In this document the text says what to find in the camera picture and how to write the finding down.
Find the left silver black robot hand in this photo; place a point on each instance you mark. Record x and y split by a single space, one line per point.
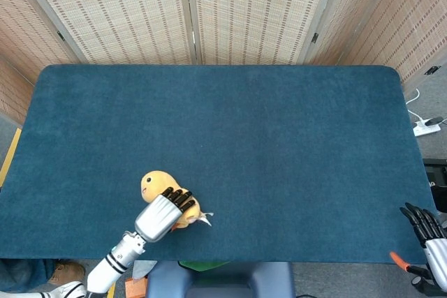
157 219

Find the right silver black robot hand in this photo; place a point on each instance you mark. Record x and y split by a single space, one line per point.
434 252

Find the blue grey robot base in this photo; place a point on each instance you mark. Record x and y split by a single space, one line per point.
223 282

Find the black equipment box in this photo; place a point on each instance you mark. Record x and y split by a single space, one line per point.
438 179

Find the woven bamboo screen panel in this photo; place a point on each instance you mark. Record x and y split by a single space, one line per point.
387 15
258 8
115 8
12 92
28 15

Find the blue velvet table mat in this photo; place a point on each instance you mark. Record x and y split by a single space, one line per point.
244 158

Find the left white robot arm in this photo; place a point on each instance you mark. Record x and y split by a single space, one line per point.
115 259

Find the black screen hinge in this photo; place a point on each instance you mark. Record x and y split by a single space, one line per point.
314 37
61 35
432 69

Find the white power strip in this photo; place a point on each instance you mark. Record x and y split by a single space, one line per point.
426 129

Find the black power plug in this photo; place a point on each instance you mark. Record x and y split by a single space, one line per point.
434 120

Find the green sheet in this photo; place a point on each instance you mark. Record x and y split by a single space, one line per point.
202 264

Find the orange block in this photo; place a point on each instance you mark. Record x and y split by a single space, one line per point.
135 289

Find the yellow plush toy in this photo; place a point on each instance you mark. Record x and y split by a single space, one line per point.
155 183

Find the grey metal plate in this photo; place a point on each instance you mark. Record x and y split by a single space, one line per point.
143 269

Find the yellow floor tape strip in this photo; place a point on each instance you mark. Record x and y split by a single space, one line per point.
9 158

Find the brown shoe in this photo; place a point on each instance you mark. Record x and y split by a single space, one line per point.
66 271

